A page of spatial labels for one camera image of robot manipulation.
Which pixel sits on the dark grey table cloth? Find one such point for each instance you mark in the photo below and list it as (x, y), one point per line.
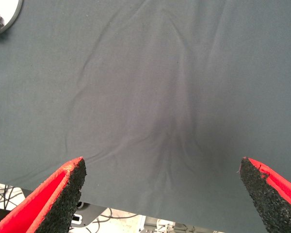
(145, 72)

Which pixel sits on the round metal carrier plate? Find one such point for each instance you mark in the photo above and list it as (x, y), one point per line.
(11, 9)

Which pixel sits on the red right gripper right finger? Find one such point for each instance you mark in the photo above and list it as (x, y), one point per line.
(276, 201)

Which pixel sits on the black metal bracket plate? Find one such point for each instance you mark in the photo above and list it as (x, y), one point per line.
(89, 213)

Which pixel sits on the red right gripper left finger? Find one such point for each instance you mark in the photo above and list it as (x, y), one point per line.
(38, 206)

